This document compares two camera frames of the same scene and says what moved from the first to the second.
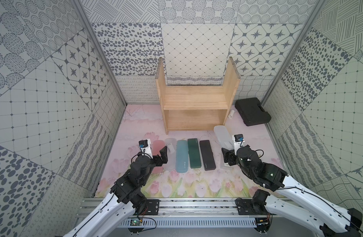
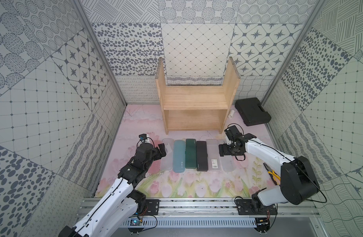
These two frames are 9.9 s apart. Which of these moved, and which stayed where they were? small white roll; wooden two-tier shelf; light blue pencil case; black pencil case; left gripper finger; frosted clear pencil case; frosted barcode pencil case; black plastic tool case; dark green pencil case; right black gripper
Moved: left gripper finger; black pencil case; frosted clear pencil case; frosted barcode pencil case; light blue pencil case; right black gripper; dark green pencil case
Stayed: black plastic tool case; wooden two-tier shelf; small white roll
